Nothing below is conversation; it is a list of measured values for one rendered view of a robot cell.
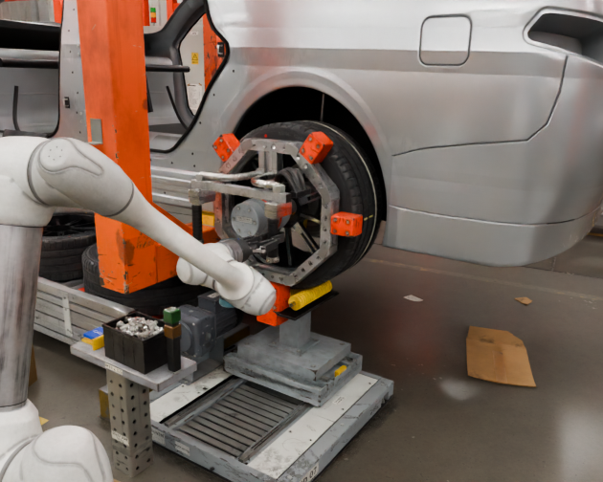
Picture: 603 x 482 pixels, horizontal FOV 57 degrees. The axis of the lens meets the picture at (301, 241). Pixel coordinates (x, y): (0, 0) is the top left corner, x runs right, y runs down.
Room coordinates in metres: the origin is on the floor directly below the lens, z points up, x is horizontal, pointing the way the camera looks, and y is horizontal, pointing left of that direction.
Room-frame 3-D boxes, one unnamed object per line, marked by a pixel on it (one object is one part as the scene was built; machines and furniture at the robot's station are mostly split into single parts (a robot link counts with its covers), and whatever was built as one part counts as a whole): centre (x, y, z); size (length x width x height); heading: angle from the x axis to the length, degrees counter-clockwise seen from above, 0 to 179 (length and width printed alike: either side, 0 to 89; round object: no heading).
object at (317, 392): (2.22, 0.02, 0.13); 0.50 x 0.36 x 0.10; 57
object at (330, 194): (2.08, 0.11, 0.85); 0.54 x 0.07 x 0.54; 57
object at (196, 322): (2.25, 0.38, 0.26); 0.42 x 0.18 x 0.35; 147
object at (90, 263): (2.68, 0.75, 0.39); 0.66 x 0.66 x 0.24
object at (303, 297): (2.10, -0.04, 0.51); 0.29 x 0.06 x 0.06; 147
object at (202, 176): (2.03, 0.26, 1.03); 0.19 x 0.18 x 0.11; 147
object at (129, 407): (1.69, 0.58, 0.21); 0.10 x 0.10 x 0.42; 57
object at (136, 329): (1.65, 0.52, 0.51); 0.20 x 0.14 x 0.13; 56
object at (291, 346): (2.22, 0.02, 0.32); 0.40 x 0.30 x 0.28; 57
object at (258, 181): (1.92, 0.09, 1.03); 0.19 x 0.18 x 0.11; 147
